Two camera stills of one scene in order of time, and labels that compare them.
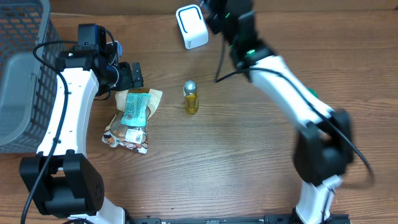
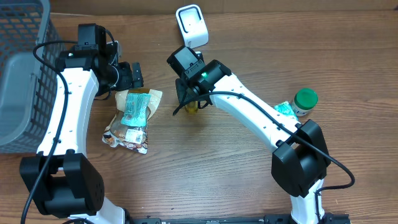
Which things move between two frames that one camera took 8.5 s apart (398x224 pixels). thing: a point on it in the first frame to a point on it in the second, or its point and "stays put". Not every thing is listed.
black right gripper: [217, 23] to [187, 95]
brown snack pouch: [128, 126] stays put
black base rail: [268, 219] stays put
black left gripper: [136, 75] stays put
